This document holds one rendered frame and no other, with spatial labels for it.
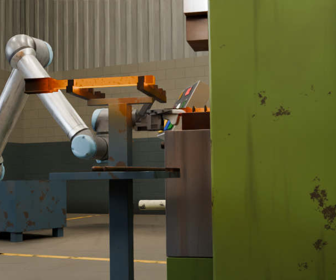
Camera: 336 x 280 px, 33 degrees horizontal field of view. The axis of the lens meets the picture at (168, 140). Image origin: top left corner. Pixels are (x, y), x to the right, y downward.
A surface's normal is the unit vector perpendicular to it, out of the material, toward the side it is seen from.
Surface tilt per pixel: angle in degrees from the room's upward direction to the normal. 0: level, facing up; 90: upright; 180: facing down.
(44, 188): 90
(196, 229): 90
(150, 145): 90
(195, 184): 90
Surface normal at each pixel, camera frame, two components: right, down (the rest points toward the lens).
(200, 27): -0.21, -0.06
